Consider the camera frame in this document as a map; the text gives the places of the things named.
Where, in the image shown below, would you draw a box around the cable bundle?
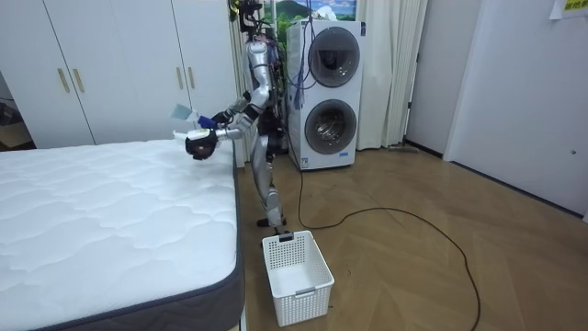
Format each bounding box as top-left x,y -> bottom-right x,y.
264,0 -> 319,111

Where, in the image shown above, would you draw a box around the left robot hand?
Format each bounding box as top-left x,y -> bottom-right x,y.
184,128 -> 220,162

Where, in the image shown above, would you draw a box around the grey bed with white mattress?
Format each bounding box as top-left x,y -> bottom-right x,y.
0,137 -> 246,331

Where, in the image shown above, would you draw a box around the white wardrobe with gold handles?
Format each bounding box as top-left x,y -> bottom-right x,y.
0,0 -> 241,150

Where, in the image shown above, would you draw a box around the white washing machine tower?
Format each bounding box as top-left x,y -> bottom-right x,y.
285,17 -> 368,172

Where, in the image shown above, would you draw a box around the robot legs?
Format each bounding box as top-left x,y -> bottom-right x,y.
250,131 -> 291,236

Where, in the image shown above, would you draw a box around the black floor cable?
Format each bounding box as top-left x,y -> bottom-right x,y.
283,131 -> 482,331

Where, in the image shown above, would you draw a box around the robot body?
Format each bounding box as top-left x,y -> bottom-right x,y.
227,0 -> 289,154

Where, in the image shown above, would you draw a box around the white perforated plastic basket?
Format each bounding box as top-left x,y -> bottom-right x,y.
261,230 -> 335,328

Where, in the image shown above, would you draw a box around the landscape wall poster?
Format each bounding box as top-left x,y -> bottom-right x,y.
262,0 -> 358,50

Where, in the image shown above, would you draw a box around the yellow wall sign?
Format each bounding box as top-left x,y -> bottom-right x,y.
548,0 -> 588,21

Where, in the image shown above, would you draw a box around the white plastic bag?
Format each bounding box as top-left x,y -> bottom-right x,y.
315,5 -> 340,22

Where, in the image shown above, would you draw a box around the pale blue cloth piece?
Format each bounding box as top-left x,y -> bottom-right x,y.
170,103 -> 199,123

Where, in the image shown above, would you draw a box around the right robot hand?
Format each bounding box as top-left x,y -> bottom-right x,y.
210,110 -> 233,130

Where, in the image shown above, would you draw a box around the white door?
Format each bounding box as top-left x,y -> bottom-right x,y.
442,0 -> 588,218

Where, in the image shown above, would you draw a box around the white curtain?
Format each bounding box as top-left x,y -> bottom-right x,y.
356,0 -> 429,152

